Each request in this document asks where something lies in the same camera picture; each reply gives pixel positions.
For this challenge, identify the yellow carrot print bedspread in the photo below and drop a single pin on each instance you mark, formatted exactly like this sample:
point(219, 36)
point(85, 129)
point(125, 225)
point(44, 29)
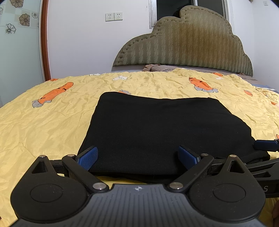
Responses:
point(52, 118)

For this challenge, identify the white double wall socket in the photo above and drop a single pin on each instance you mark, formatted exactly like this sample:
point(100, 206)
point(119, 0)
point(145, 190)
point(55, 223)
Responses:
point(113, 16)

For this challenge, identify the black trousers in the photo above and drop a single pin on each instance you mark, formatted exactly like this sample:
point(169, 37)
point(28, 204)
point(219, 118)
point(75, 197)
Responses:
point(137, 138)

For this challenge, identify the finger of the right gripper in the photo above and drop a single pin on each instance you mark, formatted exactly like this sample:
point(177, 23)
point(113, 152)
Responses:
point(266, 145)

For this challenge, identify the olive upholstered headboard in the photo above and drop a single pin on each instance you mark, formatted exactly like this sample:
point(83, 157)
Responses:
point(199, 37)

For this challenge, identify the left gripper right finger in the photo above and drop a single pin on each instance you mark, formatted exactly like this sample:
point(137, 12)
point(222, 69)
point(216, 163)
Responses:
point(196, 166)

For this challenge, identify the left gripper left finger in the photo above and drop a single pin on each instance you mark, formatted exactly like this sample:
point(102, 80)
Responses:
point(78, 169)

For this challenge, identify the brown striped pillow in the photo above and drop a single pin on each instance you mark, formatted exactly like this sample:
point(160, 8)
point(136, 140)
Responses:
point(168, 68)

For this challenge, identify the brown wooden door frame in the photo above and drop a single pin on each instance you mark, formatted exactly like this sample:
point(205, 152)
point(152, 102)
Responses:
point(44, 41)

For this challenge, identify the frosted glass wardrobe door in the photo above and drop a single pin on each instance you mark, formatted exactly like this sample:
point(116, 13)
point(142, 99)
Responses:
point(21, 61)

